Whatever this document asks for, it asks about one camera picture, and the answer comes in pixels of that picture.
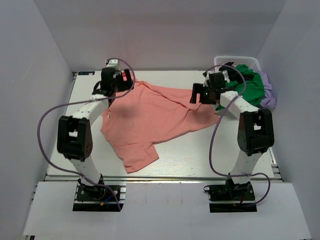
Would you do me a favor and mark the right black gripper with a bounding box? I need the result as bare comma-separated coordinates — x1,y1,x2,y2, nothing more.
190,83,218,105

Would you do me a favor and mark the salmon pink t shirt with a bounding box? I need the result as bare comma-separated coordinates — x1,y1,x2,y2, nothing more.
100,81,220,174

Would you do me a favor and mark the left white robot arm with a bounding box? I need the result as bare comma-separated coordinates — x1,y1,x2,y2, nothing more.
57,66,136,200

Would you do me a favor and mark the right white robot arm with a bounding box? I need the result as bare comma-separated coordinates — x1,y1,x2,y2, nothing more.
189,71,275,200

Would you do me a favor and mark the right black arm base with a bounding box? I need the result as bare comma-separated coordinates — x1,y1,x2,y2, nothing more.
203,177,257,213

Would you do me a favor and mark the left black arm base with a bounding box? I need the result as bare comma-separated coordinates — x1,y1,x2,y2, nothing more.
72,178,126,212

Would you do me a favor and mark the blue table label sticker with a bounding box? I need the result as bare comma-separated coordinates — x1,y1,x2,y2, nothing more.
77,71,95,76

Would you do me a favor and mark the black t shirt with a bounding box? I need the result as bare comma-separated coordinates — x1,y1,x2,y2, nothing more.
218,62,255,87

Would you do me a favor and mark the green t shirt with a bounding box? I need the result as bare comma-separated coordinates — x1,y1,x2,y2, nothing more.
226,72,265,107

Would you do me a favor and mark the white plastic laundry basket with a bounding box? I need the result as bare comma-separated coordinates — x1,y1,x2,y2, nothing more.
214,55,261,73

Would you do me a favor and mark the lavender t shirt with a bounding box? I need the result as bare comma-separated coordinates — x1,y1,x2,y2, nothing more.
257,70,277,111

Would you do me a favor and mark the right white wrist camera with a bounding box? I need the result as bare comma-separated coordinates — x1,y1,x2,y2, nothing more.
202,70,230,85

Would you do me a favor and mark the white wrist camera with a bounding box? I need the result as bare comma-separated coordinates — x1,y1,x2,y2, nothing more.
105,58,119,69
202,70,230,85

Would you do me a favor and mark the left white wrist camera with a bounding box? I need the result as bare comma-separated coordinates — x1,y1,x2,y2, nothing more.
105,58,119,69

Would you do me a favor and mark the aluminium table edge rail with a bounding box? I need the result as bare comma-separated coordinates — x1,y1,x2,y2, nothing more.
44,175,283,184

